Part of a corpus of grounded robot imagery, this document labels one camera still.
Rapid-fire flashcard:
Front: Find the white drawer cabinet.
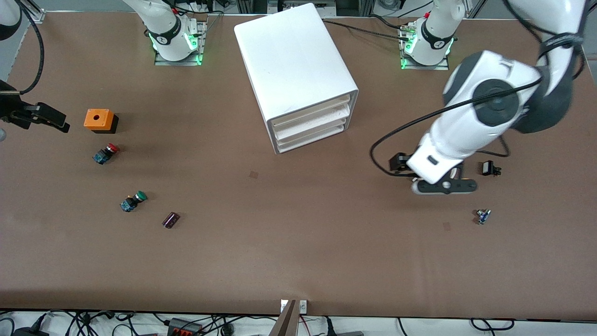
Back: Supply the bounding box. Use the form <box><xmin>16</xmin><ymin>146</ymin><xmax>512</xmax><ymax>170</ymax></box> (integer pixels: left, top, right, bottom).
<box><xmin>234</xmin><ymin>2</ymin><xmax>359</xmax><ymax>154</ymax></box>

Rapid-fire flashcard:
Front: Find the aluminium frame post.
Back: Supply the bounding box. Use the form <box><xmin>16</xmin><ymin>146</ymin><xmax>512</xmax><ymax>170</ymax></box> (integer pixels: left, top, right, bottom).
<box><xmin>19</xmin><ymin>0</ymin><xmax>46</xmax><ymax>23</ymax></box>

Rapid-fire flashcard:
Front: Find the black power strip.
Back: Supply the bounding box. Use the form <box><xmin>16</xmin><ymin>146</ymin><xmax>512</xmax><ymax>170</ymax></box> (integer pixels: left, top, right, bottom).
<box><xmin>167</xmin><ymin>317</ymin><xmax>204</xmax><ymax>336</ymax></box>

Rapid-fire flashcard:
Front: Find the white plastic drawer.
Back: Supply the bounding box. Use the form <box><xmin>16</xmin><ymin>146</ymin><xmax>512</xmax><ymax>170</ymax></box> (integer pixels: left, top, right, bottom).
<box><xmin>273</xmin><ymin>106</ymin><xmax>350</xmax><ymax>140</ymax></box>
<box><xmin>275</xmin><ymin>122</ymin><xmax>348</xmax><ymax>153</ymax></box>
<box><xmin>270</xmin><ymin>95</ymin><xmax>351</xmax><ymax>129</ymax></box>

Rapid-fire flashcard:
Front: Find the orange button enclosure box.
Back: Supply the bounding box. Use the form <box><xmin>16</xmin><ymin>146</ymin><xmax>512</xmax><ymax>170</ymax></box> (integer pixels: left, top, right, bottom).
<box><xmin>84</xmin><ymin>109</ymin><xmax>119</xmax><ymax>134</ymax></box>

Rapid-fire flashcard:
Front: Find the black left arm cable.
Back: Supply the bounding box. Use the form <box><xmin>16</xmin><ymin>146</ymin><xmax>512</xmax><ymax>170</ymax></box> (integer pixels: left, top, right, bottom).
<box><xmin>370</xmin><ymin>77</ymin><xmax>544</xmax><ymax>177</ymax></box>

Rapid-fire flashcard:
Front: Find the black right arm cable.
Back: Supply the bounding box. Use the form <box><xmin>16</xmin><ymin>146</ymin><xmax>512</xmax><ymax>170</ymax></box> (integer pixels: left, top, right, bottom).
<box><xmin>16</xmin><ymin>0</ymin><xmax>45</xmax><ymax>94</ymax></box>

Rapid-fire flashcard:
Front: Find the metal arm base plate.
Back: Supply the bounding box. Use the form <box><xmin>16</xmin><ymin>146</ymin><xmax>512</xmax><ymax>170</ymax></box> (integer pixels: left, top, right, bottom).
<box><xmin>154</xmin><ymin>19</ymin><xmax>207</xmax><ymax>66</ymax></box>
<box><xmin>400</xmin><ymin>23</ymin><xmax>451</xmax><ymax>71</ymax></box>

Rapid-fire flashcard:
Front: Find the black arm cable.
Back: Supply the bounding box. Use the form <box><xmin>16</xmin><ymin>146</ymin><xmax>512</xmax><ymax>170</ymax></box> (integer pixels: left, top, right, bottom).
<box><xmin>16</xmin><ymin>0</ymin><xmax>45</xmax><ymax>94</ymax></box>
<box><xmin>370</xmin><ymin>77</ymin><xmax>544</xmax><ymax>177</ymax></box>

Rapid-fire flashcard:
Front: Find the black cable on table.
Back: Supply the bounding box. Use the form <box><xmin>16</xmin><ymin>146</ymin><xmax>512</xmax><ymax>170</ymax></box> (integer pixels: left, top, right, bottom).
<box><xmin>322</xmin><ymin>19</ymin><xmax>413</xmax><ymax>43</ymax></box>

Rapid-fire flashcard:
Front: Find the green push button switch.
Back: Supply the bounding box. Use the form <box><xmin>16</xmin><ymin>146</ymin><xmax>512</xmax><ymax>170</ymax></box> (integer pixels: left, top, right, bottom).
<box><xmin>120</xmin><ymin>190</ymin><xmax>148</xmax><ymax>213</ymax></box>

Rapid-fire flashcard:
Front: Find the red push button switch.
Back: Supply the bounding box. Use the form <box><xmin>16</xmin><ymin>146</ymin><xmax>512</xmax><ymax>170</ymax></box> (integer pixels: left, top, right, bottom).
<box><xmin>92</xmin><ymin>143</ymin><xmax>119</xmax><ymax>165</ymax></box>

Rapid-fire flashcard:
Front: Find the black looped floor cable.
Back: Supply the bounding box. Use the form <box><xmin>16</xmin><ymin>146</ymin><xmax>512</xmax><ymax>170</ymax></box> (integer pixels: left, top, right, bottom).
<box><xmin>470</xmin><ymin>318</ymin><xmax>516</xmax><ymax>331</ymax></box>

